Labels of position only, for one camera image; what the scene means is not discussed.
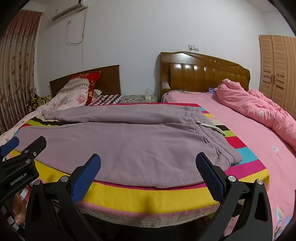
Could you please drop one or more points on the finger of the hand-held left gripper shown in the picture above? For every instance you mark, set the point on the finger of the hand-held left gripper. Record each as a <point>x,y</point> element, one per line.
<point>32,148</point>
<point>9,144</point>

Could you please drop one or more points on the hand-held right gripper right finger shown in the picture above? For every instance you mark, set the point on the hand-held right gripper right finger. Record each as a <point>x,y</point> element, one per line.
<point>210,176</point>

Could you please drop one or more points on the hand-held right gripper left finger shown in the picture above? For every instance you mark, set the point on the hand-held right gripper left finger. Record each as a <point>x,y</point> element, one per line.
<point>85,178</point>

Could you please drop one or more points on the purple pants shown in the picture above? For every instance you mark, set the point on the purple pants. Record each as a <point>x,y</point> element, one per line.
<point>127,143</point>

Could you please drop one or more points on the person's left hand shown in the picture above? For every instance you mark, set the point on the person's left hand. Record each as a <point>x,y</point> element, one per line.
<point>19,208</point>

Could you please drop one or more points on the dark yellow patterned blanket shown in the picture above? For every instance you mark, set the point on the dark yellow patterned blanket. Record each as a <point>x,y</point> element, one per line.
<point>38,100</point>

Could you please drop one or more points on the striped colourful blanket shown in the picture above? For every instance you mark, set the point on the striped colourful blanket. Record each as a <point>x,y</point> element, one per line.
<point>138,199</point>

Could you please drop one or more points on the pale pink floral quilt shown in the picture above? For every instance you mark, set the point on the pale pink floral quilt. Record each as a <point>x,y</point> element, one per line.
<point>67,99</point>

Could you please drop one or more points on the striped floral curtain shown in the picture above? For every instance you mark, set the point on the striped floral curtain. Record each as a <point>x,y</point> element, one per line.
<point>18,69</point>

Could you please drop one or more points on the small white patterned pillow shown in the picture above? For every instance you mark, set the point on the small white patterned pillow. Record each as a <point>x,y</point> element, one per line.
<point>97,93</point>

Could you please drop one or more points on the small purple cloth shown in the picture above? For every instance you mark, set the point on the small purple cloth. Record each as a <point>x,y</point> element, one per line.
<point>212,90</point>

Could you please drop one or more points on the red pillow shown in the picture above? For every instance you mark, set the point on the red pillow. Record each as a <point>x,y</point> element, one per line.
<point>93,81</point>

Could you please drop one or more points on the nightstand with floral cover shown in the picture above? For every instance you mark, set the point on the nightstand with floral cover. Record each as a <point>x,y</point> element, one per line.
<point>136,98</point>

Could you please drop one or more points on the white power strip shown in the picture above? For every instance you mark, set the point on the white power strip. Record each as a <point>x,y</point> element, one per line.
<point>148,96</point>

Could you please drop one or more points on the light brown wooden headboard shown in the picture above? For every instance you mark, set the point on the light brown wooden headboard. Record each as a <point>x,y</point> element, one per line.
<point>203,74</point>

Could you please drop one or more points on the dark brown wooden headboard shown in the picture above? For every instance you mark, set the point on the dark brown wooden headboard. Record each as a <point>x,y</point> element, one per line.
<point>108,78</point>

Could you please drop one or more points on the wooden cabinet door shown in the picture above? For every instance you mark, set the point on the wooden cabinet door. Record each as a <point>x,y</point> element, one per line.
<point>277,69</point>

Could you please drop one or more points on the white air conditioner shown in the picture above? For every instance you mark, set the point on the white air conditioner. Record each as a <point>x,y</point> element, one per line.
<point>69,11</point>

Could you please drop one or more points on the white wall socket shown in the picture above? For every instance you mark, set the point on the white wall socket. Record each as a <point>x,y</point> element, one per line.
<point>193,47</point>

